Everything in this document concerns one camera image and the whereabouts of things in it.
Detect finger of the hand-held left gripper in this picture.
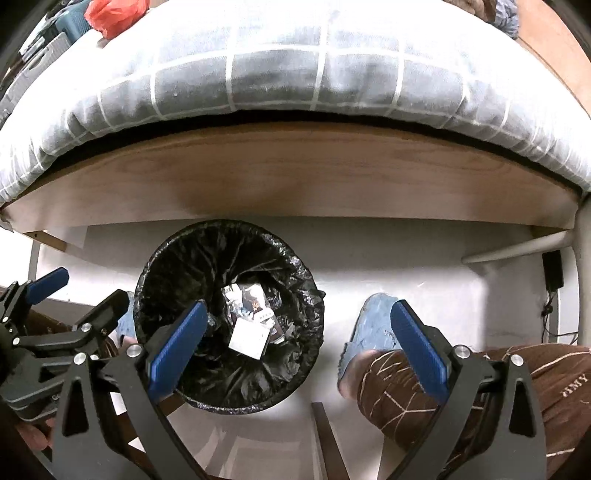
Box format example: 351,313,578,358
13,290,131,357
0,267,70,335

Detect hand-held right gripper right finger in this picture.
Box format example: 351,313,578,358
390,299,550,480

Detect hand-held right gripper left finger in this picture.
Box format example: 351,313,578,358
48,300,209,480

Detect trash bin with black liner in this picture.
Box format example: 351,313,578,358
133,219,326,414

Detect person's left hand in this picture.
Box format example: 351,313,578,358
16,415,52,453

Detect blue slipper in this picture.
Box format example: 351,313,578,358
339,293,404,388
115,292,139,344

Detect white paper card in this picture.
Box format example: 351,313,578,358
229,318,271,360

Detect printed snack packet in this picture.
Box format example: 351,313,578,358
222,284,278,333

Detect dark wooden chair leg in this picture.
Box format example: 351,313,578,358
311,401,352,480

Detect person's right leg brown trousers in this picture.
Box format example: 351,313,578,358
337,344,591,467

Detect black power adapter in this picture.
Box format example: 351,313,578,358
541,250,565,292

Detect grey suitcase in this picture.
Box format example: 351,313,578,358
0,31,70,121

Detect teal suitcase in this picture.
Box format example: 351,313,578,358
46,0,100,42

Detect red plastic bag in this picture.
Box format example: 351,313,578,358
84,0,151,40

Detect bed with grey checked sheet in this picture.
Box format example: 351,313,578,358
0,0,591,204

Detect blue printed quilt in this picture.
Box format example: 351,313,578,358
489,0,522,38

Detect brown fleece garment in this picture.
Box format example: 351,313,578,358
443,0,499,21

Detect white metal frame leg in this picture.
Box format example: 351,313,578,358
462,191,591,342

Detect black cable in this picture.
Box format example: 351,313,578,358
540,291,580,344

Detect wooden bed frame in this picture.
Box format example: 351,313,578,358
0,9,591,236

